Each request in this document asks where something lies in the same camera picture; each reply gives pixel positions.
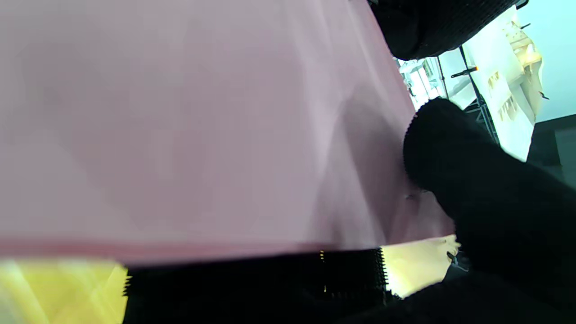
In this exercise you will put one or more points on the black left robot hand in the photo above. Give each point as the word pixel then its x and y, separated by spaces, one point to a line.
pixel 432 22

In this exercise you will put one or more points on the pink cloth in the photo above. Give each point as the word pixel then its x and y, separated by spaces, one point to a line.
pixel 180 135

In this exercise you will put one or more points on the white panel on stand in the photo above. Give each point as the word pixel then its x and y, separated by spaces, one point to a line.
pixel 499 81

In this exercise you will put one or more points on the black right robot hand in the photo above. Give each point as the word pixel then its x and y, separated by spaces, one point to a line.
pixel 495 216

